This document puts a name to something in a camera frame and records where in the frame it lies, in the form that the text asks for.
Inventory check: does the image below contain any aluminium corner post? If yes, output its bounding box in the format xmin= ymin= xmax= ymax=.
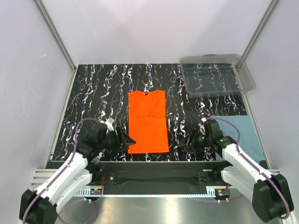
xmin=242 ymin=0 xmax=280 ymax=60
xmin=33 ymin=0 xmax=77 ymax=71

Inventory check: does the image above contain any folded light blue t shirt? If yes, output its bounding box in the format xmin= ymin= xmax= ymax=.
xmin=215 ymin=115 xmax=266 ymax=162

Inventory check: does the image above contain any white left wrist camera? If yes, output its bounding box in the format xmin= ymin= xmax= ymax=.
xmin=100 ymin=118 xmax=114 ymax=133

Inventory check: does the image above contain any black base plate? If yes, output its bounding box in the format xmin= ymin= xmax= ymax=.
xmin=87 ymin=161 xmax=232 ymax=186

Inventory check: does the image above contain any aluminium frame rail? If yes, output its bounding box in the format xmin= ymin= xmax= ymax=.
xmin=30 ymin=169 xmax=285 ymax=189

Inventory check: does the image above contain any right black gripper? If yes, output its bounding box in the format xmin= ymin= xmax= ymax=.
xmin=177 ymin=127 xmax=212 ymax=155

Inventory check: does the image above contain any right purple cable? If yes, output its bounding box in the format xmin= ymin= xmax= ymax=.
xmin=205 ymin=117 xmax=292 ymax=219

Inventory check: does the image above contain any white toothed cable duct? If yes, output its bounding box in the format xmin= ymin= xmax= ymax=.
xmin=74 ymin=186 xmax=227 ymax=198

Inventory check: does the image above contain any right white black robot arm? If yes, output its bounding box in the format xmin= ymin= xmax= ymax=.
xmin=177 ymin=117 xmax=294 ymax=222

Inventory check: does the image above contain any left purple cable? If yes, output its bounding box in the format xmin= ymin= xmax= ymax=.
xmin=23 ymin=118 xmax=108 ymax=224

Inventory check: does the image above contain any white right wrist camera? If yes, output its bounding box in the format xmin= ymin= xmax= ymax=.
xmin=199 ymin=118 xmax=207 ymax=135

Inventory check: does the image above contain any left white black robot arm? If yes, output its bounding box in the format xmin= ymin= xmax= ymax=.
xmin=19 ymin=119 xmax=136 ymax=224

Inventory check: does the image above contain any purple cable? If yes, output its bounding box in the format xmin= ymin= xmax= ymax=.
xmin=23 ymin=118 xmax=108 ymax=224
xmin=205 ymin=117 xmax=292 ymax=219

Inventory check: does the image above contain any right aluminium corner post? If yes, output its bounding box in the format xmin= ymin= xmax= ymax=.
xmin=242 ymin=0 xmax=280 ymax=60

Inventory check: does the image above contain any clear plastic bin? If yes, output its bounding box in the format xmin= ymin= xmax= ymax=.
xmin=179 ymin=54 xmax=256 ymax=98

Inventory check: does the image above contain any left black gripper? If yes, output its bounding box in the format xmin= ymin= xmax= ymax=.
xmin=99 ymin=126 xmax=136 ymax=154

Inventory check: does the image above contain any left aluminium corner post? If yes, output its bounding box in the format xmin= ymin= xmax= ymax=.
xmin=33 ymin=0 xmax=77 ymax=71

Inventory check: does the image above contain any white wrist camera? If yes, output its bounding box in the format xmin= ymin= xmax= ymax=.
xmin=100 ymin=118 xmax=114 ymax=133
xmin=199 ymin=118 xmax=207 ymax=135

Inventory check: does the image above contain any orange t shirt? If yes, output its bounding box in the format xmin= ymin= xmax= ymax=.
xmin=128 ymin=90 xmax=169 ymax=154

